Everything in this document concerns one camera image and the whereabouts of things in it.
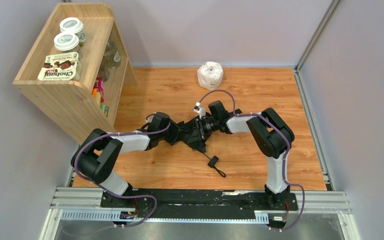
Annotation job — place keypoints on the white paper towel roll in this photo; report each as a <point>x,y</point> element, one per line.
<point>210,75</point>

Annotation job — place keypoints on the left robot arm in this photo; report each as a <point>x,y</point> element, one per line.
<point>96,157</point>

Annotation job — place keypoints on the wooden shelf unit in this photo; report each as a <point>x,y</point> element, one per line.
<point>70,104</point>

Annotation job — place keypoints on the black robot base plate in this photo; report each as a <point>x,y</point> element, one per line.
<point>197,203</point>

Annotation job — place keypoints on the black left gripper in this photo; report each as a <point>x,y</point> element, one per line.
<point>173,135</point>

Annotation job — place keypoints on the black folding umbrella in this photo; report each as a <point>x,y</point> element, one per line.
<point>219,123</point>

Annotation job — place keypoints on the white lidded cup near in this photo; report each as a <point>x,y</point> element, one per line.
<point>67,42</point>

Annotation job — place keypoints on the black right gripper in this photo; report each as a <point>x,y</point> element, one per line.
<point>202,129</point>

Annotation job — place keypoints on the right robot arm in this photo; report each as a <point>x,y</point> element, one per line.
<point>272,135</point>

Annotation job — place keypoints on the corner aluminium post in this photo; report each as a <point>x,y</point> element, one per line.
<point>334,4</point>

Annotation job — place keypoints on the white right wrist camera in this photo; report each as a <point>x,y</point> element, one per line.
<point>201,111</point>

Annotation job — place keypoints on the white lidded cup far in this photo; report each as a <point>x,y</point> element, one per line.
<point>75,26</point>

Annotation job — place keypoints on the Chobani yogurt flip pack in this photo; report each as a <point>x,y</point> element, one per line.
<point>61,67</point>

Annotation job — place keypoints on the aluminium frame rail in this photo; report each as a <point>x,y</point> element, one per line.
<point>83,204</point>

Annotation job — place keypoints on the white lidded cup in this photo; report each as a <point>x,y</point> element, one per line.
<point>75,26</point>
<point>67,42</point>

